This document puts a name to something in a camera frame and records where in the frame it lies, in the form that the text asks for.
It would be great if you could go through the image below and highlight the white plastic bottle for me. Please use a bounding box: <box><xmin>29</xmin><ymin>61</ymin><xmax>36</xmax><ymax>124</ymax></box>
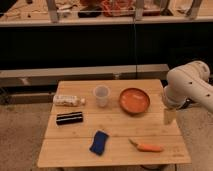
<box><xmin>53</xmin><ymin>95</ymin><xmax>86</xmax><ymax>107</ymax></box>

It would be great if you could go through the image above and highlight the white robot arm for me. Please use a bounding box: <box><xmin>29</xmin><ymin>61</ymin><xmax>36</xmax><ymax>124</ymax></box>
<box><xmin>162</xmin><ymin>61</ymin><xmax>213</xmax><ymax>125</ymax></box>

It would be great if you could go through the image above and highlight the orange carrot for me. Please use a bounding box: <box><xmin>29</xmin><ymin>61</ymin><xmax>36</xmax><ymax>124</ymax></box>
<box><xmin>129</xmin><ymin>140</ymin><xmax>163</xmax><ymax>152</ymax></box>

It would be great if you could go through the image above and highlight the translucent plastic cup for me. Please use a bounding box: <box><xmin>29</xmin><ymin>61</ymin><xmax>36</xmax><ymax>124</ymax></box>
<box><xmin>93</xmin><ymin>85</ymin><xmax>110</xmax><ymax>107</ymax></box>

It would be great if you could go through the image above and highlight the blue sponge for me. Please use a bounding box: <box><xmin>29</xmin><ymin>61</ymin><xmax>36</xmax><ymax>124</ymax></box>
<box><xmin>89</xmin><ymin>131</ymin><xmax>109</xmax><ymax>156</ymax></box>

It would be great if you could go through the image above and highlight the wooden folding table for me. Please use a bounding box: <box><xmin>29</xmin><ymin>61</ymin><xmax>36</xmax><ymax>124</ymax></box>
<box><xmin>38</xmin><ymin>79</ymin><xmax>191</xmax><ymax>168</ymax></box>

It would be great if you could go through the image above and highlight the black striped box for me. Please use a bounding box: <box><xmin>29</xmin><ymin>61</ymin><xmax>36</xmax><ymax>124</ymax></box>
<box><xmin>56</xmin><ymin>112</ymin><xmax>83</xmax><ymax>125</ymax></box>

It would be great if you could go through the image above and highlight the grey metal beam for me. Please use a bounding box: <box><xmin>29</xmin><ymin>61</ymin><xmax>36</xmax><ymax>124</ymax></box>
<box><xmin>0</xmin><ymin>64</ymin><xmax>169</xmax><ymax>87</ymax></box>

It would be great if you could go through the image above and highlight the black hanging cable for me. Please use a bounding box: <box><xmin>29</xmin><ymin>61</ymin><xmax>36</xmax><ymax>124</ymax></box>
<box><xmin>132</xmin><ymin>0</ymin><xmax>139</xmax><ymax>80</ymax></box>

